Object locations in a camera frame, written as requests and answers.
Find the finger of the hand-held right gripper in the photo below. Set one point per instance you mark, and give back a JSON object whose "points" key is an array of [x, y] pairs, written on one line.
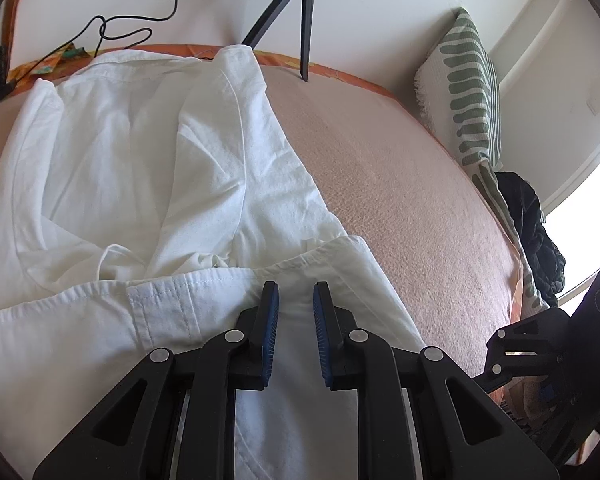
{"points": [[535, 365]]}

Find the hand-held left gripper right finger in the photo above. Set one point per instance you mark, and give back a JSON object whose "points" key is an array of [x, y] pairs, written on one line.
{"points": [[321, 335]]}

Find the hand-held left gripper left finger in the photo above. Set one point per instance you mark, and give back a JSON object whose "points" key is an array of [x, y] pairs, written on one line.
{"points": [[271, 335]]}

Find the white shirt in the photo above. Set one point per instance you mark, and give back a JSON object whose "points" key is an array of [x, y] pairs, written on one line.
{"points": [[130, 160]]}

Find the dark cloth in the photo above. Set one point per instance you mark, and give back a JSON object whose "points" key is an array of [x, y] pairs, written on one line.
{"points": [[530, 230]]}

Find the window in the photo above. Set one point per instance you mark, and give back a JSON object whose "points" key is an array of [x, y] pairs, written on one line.
{"points": [[590, 210]]}

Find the pink blanket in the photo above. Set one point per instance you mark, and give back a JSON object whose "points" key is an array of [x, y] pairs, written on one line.
{"points": [[405, 210]]}

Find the green striped pillow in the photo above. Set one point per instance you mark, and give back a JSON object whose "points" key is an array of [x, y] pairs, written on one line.
{"points": [[467, 85]]}

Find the black tripod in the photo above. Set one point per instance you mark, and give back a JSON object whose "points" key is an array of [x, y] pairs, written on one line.
{"points": [[307, 20]]}

